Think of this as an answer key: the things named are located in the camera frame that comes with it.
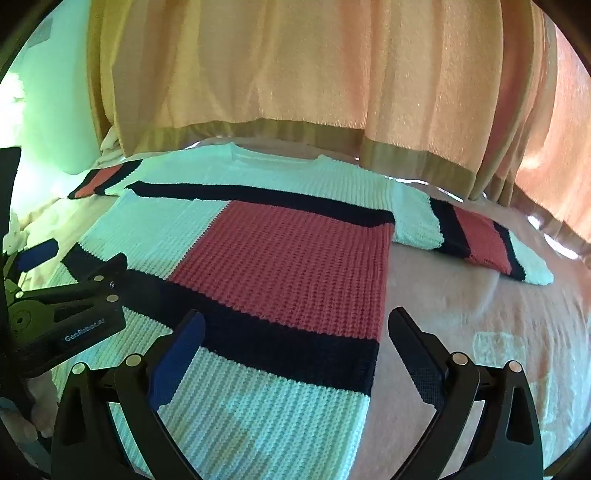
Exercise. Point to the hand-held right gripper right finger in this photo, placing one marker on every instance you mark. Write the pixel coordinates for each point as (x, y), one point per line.
(415, 364)

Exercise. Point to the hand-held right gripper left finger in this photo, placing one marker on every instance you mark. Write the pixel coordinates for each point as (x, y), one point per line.
(178, 364)

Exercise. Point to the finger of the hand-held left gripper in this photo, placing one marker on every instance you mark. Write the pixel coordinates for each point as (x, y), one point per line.
(39, 256)
(99, 279)

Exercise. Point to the white knitted garment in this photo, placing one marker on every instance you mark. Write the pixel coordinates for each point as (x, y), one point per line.
(300, 254)

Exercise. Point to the pink bed blanket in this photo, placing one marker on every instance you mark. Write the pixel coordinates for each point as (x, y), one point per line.
(461, 300)

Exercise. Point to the white cloth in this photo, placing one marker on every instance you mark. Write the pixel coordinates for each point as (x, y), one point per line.
(111, 145)

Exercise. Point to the orange curtain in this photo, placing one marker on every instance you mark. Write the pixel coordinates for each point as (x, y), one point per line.
(300, 69)

